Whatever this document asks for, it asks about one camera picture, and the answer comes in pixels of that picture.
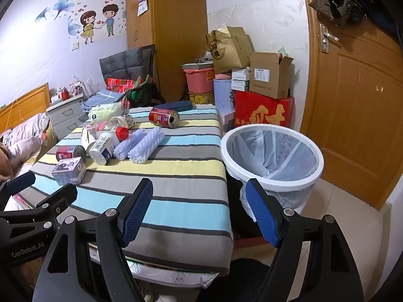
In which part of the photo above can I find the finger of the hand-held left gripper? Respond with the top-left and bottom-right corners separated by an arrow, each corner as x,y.
0,171 -> 37,202
0,184 -> 78,227

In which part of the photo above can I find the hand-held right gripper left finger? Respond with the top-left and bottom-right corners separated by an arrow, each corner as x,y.
31,178 -> 155,302

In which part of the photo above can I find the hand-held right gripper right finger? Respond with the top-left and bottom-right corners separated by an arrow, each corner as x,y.
245,179 -> 366,302

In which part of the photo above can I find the small purple box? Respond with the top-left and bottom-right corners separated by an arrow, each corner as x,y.
51,157 -> 87,186

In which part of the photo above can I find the white trash bin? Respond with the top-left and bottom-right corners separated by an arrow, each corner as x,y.
220,123 -> 325,224

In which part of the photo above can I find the small red drink can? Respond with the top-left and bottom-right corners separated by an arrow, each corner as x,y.
56,145 -> 87,164

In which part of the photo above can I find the white plastic bottle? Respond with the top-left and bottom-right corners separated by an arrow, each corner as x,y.
88,132 -> 116,166

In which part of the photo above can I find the pale purple foam roll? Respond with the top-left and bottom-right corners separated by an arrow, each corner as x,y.
113,128 -> 146,161
128,127 -> 166,165

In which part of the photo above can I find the brown plush blanket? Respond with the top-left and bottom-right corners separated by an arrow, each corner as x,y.
0,143 -> 15,180

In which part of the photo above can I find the floral duvet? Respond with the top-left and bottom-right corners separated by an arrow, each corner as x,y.
0,112 -> 52,164

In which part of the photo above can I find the striped tablecloth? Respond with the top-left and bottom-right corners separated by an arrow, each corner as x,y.
30,104 -> 235,276

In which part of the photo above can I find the translucent plastic bin liner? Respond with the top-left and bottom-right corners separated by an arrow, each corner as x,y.
225,129 -> 318,224

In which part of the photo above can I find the silver foil sheet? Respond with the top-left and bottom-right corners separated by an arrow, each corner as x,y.
127,259 -> 219,290

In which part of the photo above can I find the wooden bed headboard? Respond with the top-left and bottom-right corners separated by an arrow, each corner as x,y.
0,83 -> 51,133

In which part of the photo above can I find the grey nightstand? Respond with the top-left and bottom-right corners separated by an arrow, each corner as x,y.
46,96 -> 89,133

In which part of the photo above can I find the clear bottle with red cap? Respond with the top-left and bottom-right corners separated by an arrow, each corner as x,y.
90,120 -> 129,140

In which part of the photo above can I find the patterned paper cup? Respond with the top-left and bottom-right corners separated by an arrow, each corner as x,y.
110,115 -> 137,129

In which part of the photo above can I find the yellow tissue pack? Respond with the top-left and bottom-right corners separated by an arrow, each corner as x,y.
88,102 -> 124,124

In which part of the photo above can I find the large red drink can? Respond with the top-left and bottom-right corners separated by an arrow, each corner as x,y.
149,108 -> 180,128

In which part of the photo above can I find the red gift box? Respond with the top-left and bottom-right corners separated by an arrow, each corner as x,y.
234,91 -> 295,129

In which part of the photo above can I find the folded blue cloth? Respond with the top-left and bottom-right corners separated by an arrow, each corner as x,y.
81,90 -> 122,113

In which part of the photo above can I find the dark blue glasses case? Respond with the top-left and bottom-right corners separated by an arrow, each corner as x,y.
155,101 -> 193,113

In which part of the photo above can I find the white plastic bag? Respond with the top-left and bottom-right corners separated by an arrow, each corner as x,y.
72,75 -> 99,96

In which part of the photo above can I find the light blue cylinder box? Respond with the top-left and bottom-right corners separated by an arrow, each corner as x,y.
213,78 -> 236,114

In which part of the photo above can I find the yellow patterned box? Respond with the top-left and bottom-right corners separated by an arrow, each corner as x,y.
188,92 -> 216,105

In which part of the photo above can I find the open cardboard box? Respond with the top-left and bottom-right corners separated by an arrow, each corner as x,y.
249,52 -> 295,99

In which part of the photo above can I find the grey quilted cushion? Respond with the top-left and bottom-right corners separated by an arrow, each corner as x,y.
99,47 -> 144,84

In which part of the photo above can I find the pink storage bin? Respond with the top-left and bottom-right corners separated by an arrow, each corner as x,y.
183,66 -> 216,94

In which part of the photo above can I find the wooden door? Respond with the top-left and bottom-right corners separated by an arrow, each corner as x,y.
299,0 -> 403,210

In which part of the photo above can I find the black mesh chair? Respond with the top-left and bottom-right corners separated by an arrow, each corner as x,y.
139,44 -> 164,107

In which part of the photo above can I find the flat patterned box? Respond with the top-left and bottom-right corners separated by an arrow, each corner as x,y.
182,62 -> 215,70

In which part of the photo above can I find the gold paper bag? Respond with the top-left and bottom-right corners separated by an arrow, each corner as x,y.
206,26 -> 252,75

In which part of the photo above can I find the wooden wardrobe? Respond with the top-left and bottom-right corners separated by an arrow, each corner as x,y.
126,0 -> 208,103

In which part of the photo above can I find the brown patterned handbag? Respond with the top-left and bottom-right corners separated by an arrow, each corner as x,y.
309,0 -> 351,27

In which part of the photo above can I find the black hanging bag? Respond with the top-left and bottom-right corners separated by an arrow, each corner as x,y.
334,0 -> 397,26

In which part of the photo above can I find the thin yellow cable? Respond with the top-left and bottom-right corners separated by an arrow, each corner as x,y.
9,96 -> 23,127

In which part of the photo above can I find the cartoon couple wall sticker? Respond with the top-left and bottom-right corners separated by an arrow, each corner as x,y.
35,0 -> 126,45

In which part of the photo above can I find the metal door handle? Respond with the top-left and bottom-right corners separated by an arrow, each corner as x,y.
319,23 -> 340,54

